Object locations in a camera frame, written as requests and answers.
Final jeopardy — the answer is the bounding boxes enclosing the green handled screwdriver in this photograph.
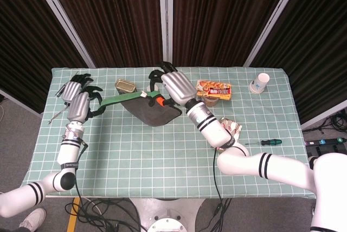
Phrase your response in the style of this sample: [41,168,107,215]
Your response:
[245,139,282,146]

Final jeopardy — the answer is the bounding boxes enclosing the thin wire bundle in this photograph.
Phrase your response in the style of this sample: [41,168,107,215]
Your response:
[48,106,69,125]

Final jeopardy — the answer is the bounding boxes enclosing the yellow floor tape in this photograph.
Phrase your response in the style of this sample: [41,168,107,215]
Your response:
[66,197,81,232]

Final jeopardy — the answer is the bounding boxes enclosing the green luncheon meat tin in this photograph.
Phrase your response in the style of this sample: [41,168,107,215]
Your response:
[114,79,137,95]

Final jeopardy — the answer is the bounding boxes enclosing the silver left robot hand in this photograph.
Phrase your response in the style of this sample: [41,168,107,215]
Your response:
[67,85,106,123]

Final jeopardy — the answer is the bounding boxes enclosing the black floor cable bundle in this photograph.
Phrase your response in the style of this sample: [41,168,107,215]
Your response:
[63,196,142,232]

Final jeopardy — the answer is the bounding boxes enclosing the black cable tangle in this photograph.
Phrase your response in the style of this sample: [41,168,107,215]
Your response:
[319,108,347,135]

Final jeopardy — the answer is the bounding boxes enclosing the dark brown partition panel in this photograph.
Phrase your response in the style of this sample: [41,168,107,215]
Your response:
[250,0,347,124]
[172,0,296,67]
[42,0,163,68]
[0,0,89,115]

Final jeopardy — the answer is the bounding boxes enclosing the white paper cup blue flower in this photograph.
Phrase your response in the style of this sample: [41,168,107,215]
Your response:
[248,73,271,94]

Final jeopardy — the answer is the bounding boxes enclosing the white shoe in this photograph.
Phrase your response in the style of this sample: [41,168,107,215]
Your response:
[18,207,47,230]

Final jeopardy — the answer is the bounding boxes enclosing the black power strip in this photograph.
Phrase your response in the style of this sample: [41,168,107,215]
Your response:
[305,137,347,157]

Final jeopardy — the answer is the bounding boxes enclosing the yellow curry box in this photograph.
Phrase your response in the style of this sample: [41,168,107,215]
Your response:
[195,79,233,100]

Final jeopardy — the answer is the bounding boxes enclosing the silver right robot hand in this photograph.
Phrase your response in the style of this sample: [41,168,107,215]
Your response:
[147,61,198,108]

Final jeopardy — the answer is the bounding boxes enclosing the green checked tablecloth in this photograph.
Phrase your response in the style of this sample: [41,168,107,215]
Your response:
[21,66,317,199]

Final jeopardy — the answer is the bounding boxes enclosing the dark green bag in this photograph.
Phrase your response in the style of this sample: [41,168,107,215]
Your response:
[99,90,182,127]

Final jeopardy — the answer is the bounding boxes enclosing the white partition post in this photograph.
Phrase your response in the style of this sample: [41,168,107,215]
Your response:
[28,0,96,68]
[158,0,174,67]
[243,0,310,67]

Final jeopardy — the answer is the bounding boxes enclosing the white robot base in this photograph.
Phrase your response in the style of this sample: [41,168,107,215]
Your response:
[130,198,207,232]

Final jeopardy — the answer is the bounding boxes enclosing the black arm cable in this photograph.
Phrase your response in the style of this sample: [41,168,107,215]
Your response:
[213,147,231,219]

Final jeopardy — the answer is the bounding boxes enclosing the gold foil snack bag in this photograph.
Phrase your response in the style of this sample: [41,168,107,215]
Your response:
[215,117,242,153]

